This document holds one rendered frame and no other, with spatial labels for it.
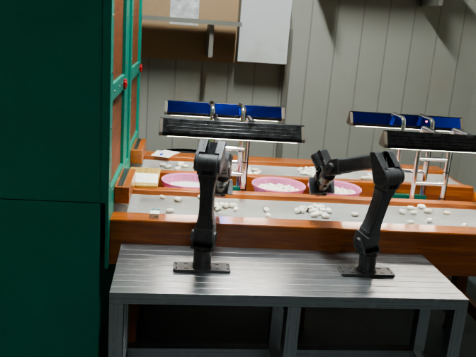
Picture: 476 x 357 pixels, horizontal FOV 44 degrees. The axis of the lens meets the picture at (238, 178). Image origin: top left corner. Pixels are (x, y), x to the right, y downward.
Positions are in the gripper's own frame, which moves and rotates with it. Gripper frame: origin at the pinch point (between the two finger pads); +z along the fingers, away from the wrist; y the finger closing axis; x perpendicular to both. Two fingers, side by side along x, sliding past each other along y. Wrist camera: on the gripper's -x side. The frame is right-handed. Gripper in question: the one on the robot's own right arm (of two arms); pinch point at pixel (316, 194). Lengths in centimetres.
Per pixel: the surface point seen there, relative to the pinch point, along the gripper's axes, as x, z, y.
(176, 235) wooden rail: 21, -2, 57
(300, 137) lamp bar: -24.7, -2.9, 6.2
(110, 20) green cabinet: -36, -56, 83
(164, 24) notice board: -187, 127, 73
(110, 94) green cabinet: -17, -40, 83
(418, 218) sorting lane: 3, 14, -49
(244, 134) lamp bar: -25.0, -2.8, 30.5
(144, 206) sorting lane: 3, 15, 71
